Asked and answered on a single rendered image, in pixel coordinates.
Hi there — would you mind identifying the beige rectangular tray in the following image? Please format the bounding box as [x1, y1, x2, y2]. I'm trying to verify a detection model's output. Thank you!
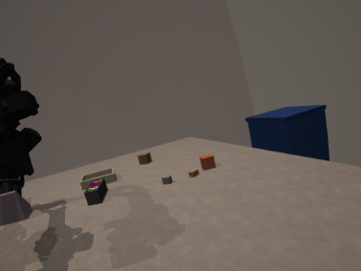
[80, 168, 117, 191]

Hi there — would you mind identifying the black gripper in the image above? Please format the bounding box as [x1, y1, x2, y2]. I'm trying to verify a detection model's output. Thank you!
[0, 117, 42, 176]

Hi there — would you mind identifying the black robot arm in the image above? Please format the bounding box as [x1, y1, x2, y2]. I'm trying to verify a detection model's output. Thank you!
[0, 58, 39, 197]

